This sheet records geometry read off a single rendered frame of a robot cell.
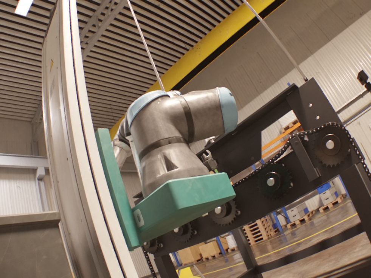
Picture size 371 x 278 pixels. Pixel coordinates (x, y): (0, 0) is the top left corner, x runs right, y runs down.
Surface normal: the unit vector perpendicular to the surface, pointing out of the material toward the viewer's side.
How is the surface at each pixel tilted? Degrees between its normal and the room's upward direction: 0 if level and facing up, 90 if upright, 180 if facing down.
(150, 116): 90
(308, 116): 90
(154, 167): 72
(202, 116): 122
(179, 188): 90
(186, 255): 90
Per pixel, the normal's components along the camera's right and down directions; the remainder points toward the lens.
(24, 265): 0.57, -0.54
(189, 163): 0.35, -0.77
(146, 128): -0.34, -0.29
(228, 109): 0.35, -0.02
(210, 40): -0.64, -0.10
